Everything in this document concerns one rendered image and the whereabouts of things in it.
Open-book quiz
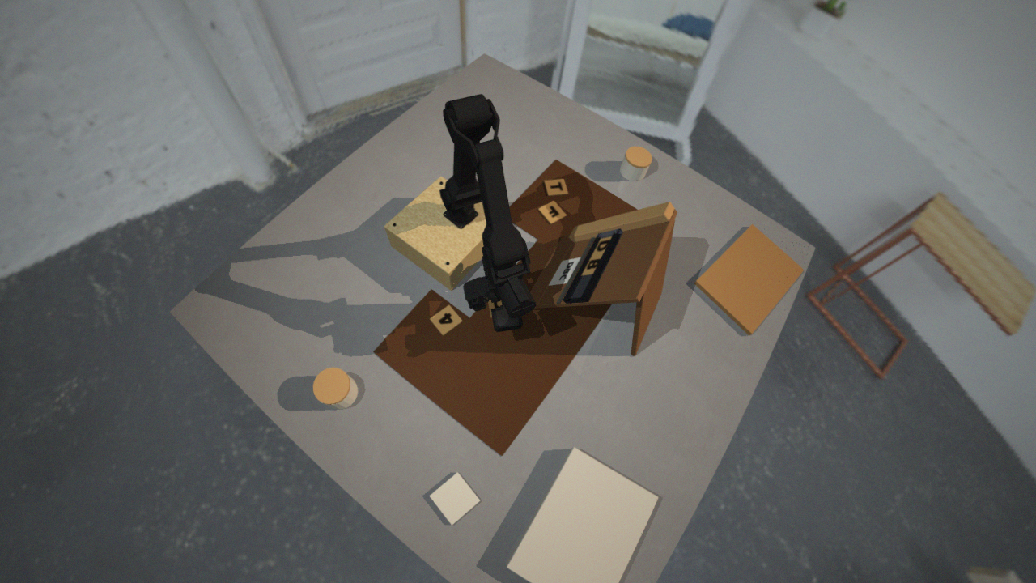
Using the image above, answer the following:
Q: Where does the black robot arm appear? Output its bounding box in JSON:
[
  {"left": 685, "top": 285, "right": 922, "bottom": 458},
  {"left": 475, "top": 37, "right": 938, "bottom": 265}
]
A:
[{"left": 439, "top": 94, "right": 536, "bottom": 318}]

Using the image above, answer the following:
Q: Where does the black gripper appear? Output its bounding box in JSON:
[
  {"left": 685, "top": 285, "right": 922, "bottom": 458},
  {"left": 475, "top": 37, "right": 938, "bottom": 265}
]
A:
[{"left": 482, "top": 256, "right": 523, "bottom": 332}]

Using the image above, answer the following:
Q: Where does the beige cylindrical container with brown lid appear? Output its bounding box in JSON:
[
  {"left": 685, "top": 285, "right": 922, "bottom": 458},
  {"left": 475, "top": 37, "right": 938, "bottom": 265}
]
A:
[
  {"left": 620, "top": 147, "right": 652, "bottom": 181},
  {"left": 313, "top": 368, "right": 358, "bottom": 410}
]

